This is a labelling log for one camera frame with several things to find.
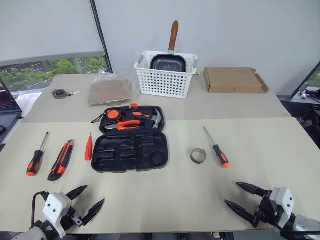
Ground white perforated plastic basket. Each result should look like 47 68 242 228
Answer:
133 50 199 100

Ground orange black tape measure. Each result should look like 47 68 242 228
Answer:
91 108 124 124

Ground brown cardboard box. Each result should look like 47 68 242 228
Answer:
203 66 270 94

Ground black plastic tool case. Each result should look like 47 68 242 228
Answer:
91 102 171 174

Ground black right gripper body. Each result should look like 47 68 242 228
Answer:
251 189 288 229

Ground dark laptop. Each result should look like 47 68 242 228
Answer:
0 78 24 145

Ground black window frame post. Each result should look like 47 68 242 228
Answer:
89 0 113 74
305 59 320 82

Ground grey cylindrical device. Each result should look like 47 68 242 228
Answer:
298 81 310 94

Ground round black keyring gadget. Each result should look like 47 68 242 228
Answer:
50 88 67 100

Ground grey roller blind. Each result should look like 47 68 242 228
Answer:
0 0 105 68

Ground small orange tester screwdriver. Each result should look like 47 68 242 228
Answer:
84 132 94 161

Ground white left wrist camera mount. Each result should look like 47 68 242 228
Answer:
42 192 74 239

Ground dark cluttered side desk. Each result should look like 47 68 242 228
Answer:
275 84 320 151

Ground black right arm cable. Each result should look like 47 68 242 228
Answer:
281 227 320 238

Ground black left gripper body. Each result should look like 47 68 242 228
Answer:
59 199 84 233

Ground clear bag with brown cardboard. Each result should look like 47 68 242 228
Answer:
87 69 141 108

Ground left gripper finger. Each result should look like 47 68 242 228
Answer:
80 198 106 227
65 185 88 201

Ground black orange screwdriver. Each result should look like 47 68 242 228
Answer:
202 126 231 169
26 131 50 177

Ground claw hammer black orange grip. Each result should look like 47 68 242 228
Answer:
124 107 165 130

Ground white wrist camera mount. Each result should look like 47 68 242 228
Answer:
269 186 297 230
42 192 74 239

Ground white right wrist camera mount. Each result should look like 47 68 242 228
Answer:
269 186 297 230

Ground grey tape roll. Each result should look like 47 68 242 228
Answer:
189 147 208 165

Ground orange black utility knife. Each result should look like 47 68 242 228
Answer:
47 139 76 182

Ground black square pan brown handle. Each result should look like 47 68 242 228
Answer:
149 20 187 73

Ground orange handled pliers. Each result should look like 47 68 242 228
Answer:
104 119 142 132

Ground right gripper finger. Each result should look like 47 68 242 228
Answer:
224 198 261 225
235 181 273 199

